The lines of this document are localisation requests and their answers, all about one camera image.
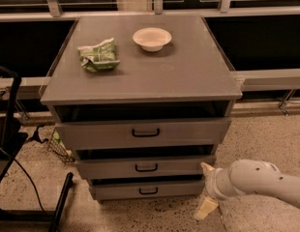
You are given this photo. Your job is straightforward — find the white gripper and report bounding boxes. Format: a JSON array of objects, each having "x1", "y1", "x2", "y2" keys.
[{"x1": 194, "y1": 162, "x2": 230, "y2": 220}]

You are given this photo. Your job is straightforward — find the grey bottom drawer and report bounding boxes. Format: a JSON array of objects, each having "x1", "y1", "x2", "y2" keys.
[{"x1": 89, "y1": 179, "x2": 204, "y2": 201}]

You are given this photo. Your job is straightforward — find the grey drawer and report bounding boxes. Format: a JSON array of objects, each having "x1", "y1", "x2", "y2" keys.
[
  {"x1": 89, "y1": 179, "x2": 204, "y2": 201},
  {"x1": 75, "y1": 155, "x2": 216, "y2": 180},
  {"x1": 56, "y1": 118, "x2": 230, "y2": 150}
]

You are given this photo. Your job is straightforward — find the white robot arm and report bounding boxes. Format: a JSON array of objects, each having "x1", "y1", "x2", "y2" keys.
[{"x1": 195, "y1": 159, "x2": 300, "y2": 220}]

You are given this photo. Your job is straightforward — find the grey middle drawer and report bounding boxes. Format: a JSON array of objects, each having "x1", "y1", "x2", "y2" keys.
[{"x1": 75, "y1": 155, "x2": 216, "y2": 180}]

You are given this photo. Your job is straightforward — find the grey top drawer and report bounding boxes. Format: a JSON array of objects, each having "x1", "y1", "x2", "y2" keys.
[{"x1": 56, "y1": 118, "x2": 230, "y2": 150}]

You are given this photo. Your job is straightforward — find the grey drawer cabinet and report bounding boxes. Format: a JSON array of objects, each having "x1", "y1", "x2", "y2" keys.
[{"x1": 41, "y1": 15, "x2": 242, "y2": 187}]

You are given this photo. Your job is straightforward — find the white bowl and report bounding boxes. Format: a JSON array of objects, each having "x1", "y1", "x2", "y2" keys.
[{"x1": 133, "y1": 27, "x2": 172, "y2": 52}]

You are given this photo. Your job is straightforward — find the green snack bag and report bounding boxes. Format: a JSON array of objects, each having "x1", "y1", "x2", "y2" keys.
[{"x1": 77, "y1": 38, "x2": 120, "y2": 73}]

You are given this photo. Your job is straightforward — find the metal window railing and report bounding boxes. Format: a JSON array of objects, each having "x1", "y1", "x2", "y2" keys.
[{"x1": 0, "y1": 0, "x2": 300, "y2": 103}]

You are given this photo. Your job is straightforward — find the black metal stand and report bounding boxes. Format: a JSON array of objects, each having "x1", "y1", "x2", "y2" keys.
[{"x1": 0, "y1": 66, "x2": 74, "y2": 232}]

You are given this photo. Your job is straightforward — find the wire mesh basket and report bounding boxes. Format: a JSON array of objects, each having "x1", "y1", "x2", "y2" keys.
[{"x1": 48, "y1": 130, "x2": 75, "y2": 164}]

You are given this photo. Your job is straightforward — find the black cable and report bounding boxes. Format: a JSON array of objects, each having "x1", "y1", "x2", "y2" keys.
[{"x1": 0, "y1": 145, "x2": 47, "y2": 215}]

